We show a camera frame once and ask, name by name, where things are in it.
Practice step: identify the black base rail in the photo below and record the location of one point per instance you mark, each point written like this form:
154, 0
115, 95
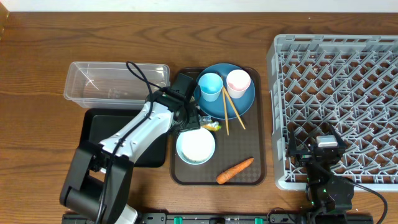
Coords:
162, 218

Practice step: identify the brown serving tray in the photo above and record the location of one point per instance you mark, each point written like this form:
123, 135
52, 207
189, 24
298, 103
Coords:
230, 150

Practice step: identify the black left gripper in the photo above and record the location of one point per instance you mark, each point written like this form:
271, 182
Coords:
194, 122

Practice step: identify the yellow green snack wrapper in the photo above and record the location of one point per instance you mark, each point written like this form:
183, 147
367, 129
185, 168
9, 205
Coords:
207, 123

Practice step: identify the grey dishwasher rack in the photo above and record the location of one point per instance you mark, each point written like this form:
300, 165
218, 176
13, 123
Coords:
348, 81

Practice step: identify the pink cup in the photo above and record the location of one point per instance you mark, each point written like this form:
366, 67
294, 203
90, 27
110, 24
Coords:
238, 81

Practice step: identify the light blue rice bowl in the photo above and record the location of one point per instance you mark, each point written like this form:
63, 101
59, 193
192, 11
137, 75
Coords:
195, 147

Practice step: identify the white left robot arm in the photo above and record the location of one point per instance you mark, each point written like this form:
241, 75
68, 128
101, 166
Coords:
98, 180

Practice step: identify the light blue cup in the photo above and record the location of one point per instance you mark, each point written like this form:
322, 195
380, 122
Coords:
211, 85

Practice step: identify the orange carrot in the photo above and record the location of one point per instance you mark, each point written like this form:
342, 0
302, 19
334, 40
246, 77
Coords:
233, 171

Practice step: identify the black plastic tray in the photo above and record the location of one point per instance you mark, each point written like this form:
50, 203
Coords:
99, 124

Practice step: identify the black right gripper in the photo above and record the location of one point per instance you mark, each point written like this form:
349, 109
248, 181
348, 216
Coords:
304, 155

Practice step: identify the dark blue plate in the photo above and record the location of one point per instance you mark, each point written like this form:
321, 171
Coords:
215, 108

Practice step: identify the clear plastic bin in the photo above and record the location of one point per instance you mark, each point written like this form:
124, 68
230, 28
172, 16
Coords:
110, 85

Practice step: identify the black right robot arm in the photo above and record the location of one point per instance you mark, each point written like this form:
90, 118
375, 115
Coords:
331, 195

